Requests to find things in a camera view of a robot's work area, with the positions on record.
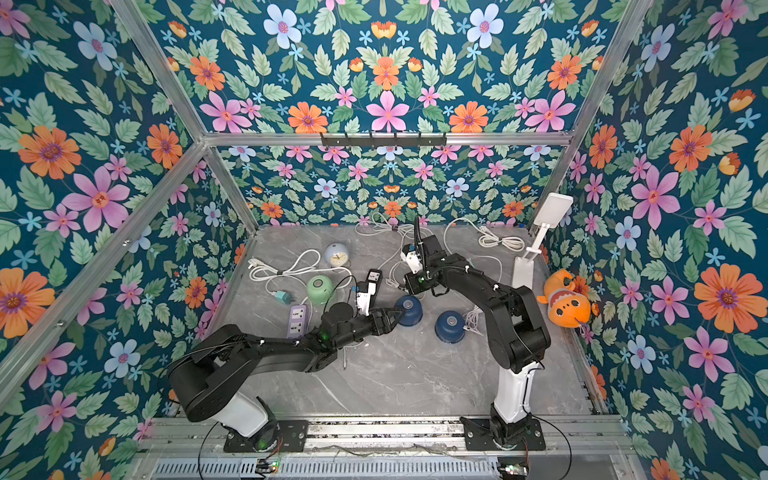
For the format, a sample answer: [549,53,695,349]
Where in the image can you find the white lamp cord bundle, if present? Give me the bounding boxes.
[441,217,527,256]

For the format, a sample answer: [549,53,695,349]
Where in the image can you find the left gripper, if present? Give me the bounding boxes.
[330,308,404,351]

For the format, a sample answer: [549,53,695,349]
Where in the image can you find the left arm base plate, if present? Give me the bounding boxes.
[223,420,309,454]

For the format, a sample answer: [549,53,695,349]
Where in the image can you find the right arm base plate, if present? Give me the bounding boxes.
[459,416,546,451]

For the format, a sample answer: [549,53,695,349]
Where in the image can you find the pale blue table clock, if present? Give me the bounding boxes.
[324,242,350,268]

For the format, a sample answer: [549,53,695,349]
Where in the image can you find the green charger adapter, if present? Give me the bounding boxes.
[275,290,294,305]

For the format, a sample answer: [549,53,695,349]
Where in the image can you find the blue meat grinder front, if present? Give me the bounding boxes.
[435,310,466,344]

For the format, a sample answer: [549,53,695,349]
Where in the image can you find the white cords at back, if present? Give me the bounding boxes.
[353,211,442,271]

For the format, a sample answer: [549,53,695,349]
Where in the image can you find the white folding desk lamp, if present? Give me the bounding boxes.
[511,193,573,289]

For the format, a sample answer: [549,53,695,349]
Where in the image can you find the white usb cable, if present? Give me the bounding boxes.
[383,239,415,295]
[463,254,505,336]

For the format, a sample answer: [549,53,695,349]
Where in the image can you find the black power strip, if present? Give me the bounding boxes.
[366,269,382,289]

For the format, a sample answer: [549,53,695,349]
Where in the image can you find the green meat grinder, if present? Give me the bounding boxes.
[307,275,336,305]

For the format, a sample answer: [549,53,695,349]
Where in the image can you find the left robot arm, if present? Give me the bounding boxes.
[167,302,405,438]

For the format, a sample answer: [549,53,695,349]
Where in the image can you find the orange clownfish plush toy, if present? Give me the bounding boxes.
[536,269,593,329]

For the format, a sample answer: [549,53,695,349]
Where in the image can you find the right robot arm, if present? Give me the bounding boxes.
[401,221,551,449]

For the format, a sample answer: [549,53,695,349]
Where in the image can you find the black hook rail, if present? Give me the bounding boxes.
[320,132,448,148]

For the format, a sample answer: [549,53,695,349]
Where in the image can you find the purple power strip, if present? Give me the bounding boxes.
[286,304,309,339]

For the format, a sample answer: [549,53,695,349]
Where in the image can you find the blue meat grinder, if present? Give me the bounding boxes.
[395,295,423,327]
[435,310,466,344]

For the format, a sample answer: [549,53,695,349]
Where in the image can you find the white power cord left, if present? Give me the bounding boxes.
[247,248,354,290]

